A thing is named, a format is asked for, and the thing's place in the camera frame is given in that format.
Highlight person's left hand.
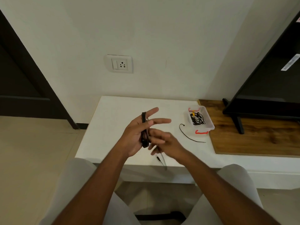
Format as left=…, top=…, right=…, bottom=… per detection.
left=118, top=107, right=172, bottom=159

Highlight person's right hand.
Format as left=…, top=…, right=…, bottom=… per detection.
left=147, top=128, right=188, bottom=165

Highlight black earphones with yellow tie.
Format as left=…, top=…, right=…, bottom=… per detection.
left=189, top=111, right=207, bottom=126

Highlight clear box with red clips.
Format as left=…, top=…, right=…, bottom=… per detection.
left=187, top=105, right=215, bottom=135

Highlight person's right forearm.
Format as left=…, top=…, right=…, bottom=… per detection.
left=180, top=153, right=281, bottom=225

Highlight person's left forearm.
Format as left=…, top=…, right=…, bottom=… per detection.
left=51, top=147, right=128, bottom=225

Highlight black stool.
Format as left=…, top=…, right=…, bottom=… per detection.
left=135, top=211, right=187, bottom=222

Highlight wooden cabinet top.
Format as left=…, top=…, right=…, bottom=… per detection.
left=198, top=99, right=300, bottom=158

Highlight black television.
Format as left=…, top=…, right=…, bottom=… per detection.
left=222, top=10, right=300, bottom=135

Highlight dark brown door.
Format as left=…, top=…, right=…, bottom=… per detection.
left=0, top=44, right=71, bottom=120

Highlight short black cable tie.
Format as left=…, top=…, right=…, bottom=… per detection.
left=179, top=123, right=207, bottom=143

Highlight white wall socket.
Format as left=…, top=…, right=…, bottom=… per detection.
left=104, top=54, right=133, bottom=74

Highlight black door frame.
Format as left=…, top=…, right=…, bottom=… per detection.
left=0, top=10, right=89, bottom=130

